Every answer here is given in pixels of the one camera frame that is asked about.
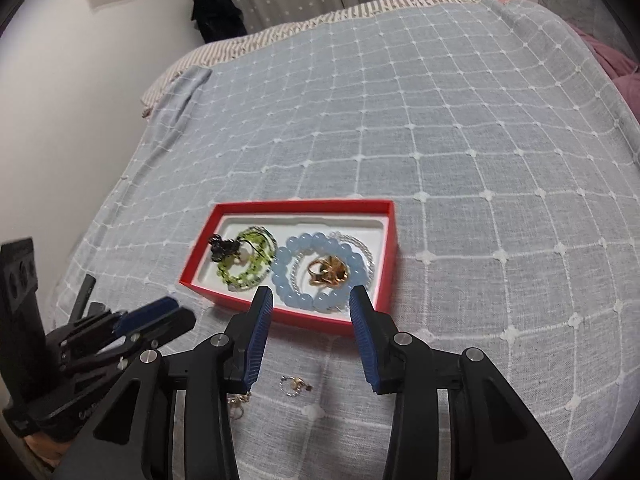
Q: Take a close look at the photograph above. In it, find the striped bed sheet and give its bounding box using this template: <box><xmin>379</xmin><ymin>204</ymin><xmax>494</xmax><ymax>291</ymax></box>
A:
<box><xmin>140</xmin><ymin>0</ymin><xmax>484</xmax><ymax>119</ymax></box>

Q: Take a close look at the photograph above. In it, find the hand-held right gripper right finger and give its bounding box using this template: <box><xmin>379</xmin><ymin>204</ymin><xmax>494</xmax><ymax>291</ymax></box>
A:
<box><xmin>348</xmin><ymin>285</ymin><xmax>576</xmax><ymax>480</ymax></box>

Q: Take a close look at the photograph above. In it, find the green bead bracelet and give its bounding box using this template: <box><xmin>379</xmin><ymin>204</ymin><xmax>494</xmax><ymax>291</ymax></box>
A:
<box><xmin>216</xmin><ymin>226</ymin><xmax>279</xmax><ymax>294</ymax></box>

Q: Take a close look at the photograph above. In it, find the red jewelry box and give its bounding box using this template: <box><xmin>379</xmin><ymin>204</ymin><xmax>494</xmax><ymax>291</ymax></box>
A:
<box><xmin>179</xmin><ymin>199</ymin><xmax>399</xmax><ymax>337</ymax></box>

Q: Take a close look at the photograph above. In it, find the grey pillow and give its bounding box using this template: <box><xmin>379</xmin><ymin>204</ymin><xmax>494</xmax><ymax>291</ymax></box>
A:
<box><xmin>537</xmin><ymin>0</ymin><xmax>632</xmax><ymax>53</ymax></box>

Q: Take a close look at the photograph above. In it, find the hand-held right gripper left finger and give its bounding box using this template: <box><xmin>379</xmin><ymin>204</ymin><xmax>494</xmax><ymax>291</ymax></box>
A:
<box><xmin>52</xmin><ymin>285</ymin><xmax>275</xmax><ymax>480</ymax></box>

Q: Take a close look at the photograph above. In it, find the blue bead bracelet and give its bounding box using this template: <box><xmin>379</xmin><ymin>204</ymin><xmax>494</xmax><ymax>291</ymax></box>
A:
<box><xmin>270</xmin><ymin>231</ymin><xmax>364</xmax><ymax>314</ymax></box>

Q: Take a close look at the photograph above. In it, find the gold ring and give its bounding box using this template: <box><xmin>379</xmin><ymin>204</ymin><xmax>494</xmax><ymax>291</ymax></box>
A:
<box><xmin>305</xmin><ymin>254</ymin><xmax>350</xmax><ymax>287</ymax></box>

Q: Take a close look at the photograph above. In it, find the small silver earring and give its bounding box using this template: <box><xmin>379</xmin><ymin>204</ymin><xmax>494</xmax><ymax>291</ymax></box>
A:
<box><xmin>279</xmin><ymin>374</ymin><xmax>315</xmax><ymax>397</ymax></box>

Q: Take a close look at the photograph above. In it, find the small gold chain earring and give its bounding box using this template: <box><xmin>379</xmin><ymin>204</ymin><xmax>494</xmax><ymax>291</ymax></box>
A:
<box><xmin>227</xmin><ymin>392</ymin><xmax>254</xmax><ymax>419</ymax></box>

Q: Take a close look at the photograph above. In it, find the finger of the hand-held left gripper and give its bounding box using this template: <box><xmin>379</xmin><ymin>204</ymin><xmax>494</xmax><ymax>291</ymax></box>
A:
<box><xmin>60</xmin><ymin>274</ymin><xmax>181</xmax><ymax>346</ymax></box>
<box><xmin>62</xmin><ymin>308</ymin><xmax>197</xmax><ymax>386</ymax></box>

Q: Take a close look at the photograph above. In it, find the black garment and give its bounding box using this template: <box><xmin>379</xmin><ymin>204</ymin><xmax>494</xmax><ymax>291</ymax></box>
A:
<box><xmin>189</xmin><ymin>0</ymin><xmax>249</xmax><ymax>45</ymax></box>

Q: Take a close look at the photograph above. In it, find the pink blanket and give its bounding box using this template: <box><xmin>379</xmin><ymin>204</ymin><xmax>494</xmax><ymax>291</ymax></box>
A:
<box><xmin>569</xmin><ymin>24</ymin><xmax>640</xmax><ymax>127</ymax></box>

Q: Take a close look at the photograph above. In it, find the black flower charm bracelet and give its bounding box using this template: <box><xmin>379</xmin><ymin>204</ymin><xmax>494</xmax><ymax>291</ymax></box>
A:
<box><xmin>207</xmin><ymin>233</ymin><xmax>240</xmax><ymax>264</ymax></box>

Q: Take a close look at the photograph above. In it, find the silver bead bracelet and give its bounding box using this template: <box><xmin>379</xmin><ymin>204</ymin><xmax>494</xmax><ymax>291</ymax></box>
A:
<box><xmin>290</xmin><ymin>231</ymin><xmax>376</xmax><ymax>297</ymax></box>

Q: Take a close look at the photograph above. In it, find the person's left hand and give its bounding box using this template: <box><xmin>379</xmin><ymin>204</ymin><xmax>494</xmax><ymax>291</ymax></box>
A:
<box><xmin>22</xmin><ymin>432</ymin><xmax>81</xmax><ymax>471</ymax></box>

